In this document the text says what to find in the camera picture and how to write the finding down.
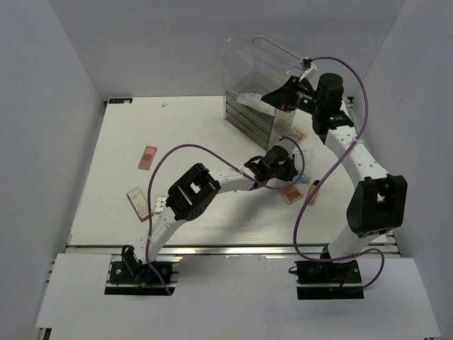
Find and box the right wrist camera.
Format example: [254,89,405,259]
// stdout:
[299,57,318,80]

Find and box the beige foundation bottle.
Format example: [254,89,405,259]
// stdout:
[305,180,320,205]

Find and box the left blue table label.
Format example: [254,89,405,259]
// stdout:
[108,98,133,104]

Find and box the brown compact box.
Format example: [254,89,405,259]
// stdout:
[127,188,153,222]

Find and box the colorful eyeshadow palette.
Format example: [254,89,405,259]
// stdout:
[284,127,306,144]

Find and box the pink eyeshadow palette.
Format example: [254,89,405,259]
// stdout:
[280,185,304,205]

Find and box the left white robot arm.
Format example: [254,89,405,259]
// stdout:
[121,137,299,283]

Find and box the clear acrylic makeup organizer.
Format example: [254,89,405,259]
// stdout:
[214,35,303,150]

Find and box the white blue tube pouch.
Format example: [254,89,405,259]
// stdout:
[292,148,312,184]

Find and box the white cotton pad pack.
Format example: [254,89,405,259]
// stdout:
[236,92,275,116]

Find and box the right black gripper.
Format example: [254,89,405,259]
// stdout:
[260,76,322,116]

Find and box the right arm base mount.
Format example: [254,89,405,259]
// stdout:
[288,260,365,300]

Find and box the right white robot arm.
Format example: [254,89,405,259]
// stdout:
[261,73,408,283]

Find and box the aluminium front rail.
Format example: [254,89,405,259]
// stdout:
[155,244,355,258]

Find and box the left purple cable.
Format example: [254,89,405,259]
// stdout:
[145,136,307,295]

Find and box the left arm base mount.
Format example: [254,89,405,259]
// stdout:
[104,245,176,296]

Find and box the purple cable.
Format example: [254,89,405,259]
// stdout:
[145,136,307,295]
[293,55,386,291]

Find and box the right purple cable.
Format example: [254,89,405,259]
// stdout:
[293,55,386,291]

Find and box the silver nine-pan palette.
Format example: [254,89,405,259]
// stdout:
[154,196,167,215]

